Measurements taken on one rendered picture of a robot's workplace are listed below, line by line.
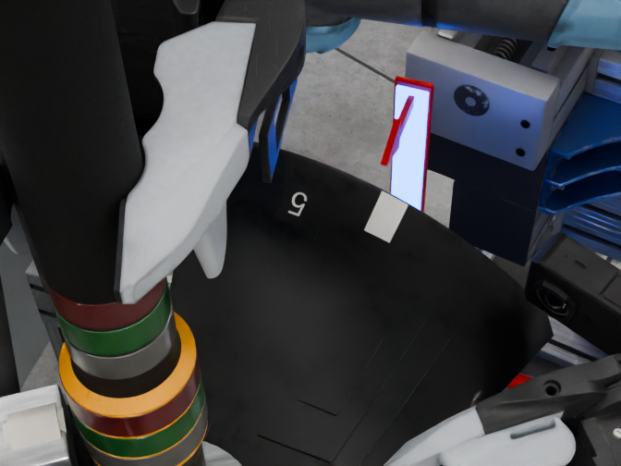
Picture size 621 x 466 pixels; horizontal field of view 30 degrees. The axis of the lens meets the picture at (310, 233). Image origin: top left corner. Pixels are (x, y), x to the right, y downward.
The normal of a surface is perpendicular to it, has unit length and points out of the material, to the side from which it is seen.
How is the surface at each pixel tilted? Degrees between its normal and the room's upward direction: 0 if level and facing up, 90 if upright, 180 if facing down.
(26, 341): 90
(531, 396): 21
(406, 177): 90
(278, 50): 1
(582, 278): 7
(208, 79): 1
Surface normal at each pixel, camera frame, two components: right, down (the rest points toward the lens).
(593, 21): -0.19, 0.76
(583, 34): -0.17, 0.92
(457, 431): -0.32, -0.44
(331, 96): -0.03, -0.63
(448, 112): -0.50, 0.68
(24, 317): 0.94, 0.25
